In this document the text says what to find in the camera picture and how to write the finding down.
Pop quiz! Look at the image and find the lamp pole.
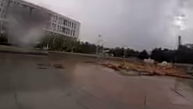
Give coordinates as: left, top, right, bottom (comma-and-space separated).
95, 34, 104, 57

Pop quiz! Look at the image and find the wet grey paved plaza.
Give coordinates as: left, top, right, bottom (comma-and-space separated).
0, 46, 193, 109

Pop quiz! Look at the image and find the white building with grid windows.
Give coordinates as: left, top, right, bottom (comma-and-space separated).
0, 0, 83, 52

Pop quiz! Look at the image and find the orange dirt patch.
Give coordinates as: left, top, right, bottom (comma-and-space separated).
84, 57, 193, 81

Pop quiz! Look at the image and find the tall thin tower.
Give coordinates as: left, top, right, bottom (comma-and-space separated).
176, 35, 182, 50

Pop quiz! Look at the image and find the row of dark trees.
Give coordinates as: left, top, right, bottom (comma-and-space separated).
34, 24, 193, 66

